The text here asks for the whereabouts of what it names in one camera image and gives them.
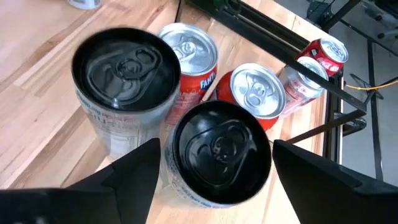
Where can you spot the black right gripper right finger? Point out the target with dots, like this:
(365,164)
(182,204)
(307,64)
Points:
(342,202)

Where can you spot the red Coca-Cola can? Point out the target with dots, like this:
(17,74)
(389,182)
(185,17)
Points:
(334,49)

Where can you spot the white Celsius can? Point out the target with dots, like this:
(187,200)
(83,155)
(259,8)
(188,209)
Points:
(124,71)
(220,152)

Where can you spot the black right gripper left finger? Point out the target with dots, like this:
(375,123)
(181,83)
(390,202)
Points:
(93,205)

